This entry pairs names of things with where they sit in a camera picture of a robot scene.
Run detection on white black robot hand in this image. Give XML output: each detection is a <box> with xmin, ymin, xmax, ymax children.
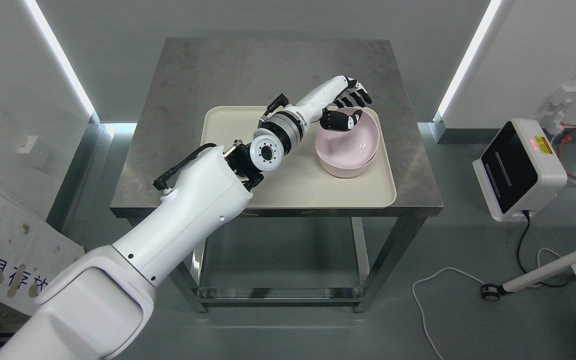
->
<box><xmin>285</xmin><ymin>75</ymin><xmax>373</xmax><ymax>132</ymax></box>

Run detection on white sign board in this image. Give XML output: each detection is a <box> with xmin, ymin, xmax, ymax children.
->
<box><xmin>0</xmin><ymin>191</ymin><xmax>85</xmax><ymax>316</ymax></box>

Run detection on white stand leg with caster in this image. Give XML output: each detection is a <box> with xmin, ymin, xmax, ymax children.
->
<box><xmin>480</xmin><ymin>251</ymin><xmax>576</xmax><ymax>302</ymax></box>

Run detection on cream plastic tray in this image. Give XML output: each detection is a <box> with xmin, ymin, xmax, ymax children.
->
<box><xmin>199</xmin><ymin>105</ymin><xmax>397</xmax><ymax>210</ymax></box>

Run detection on pink bowl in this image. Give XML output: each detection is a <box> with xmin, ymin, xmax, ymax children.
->
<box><xmin>317</xmin><ymin>152</ymin><xmax>377</xmax><ymax>179</ymax></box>
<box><xmin>314</xmin><ymin>107</ymin><xmax>381</xmax><ymax>170</ymax></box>

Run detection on stainless steel table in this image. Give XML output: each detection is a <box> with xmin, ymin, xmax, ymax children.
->
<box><xmin>110</xmin><ymin>38</ymin><xmax>443</xmax><ymax>313</ymax></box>

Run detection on black power cable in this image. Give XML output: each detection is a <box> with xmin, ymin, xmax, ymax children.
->
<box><xmin>516</xmin><ymin>211</ymin><xmax>575</xmax><ymax>289</ymax></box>

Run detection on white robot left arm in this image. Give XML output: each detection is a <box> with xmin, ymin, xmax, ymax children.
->
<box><xmin>0</xmin><ymin>145</ymin><xmax>253</xmax><ymax>360</ymax></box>

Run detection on white black charging device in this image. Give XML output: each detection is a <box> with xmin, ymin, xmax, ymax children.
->
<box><xmin>472</xmin><ymin>118</ymin><xmax>568</xmax><ymax>223</ymax></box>

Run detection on white floor cable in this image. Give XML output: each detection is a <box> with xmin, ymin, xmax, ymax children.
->
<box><xmin>412</xmin><ymin>248</ymin><xmax>564</xmax><ymax>360</ymax></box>

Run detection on white wall socket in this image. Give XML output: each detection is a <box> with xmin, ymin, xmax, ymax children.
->
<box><xmin>539</xmin><ymin>85</ymin><xmax>576</xmax><ymax>138</ymax></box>

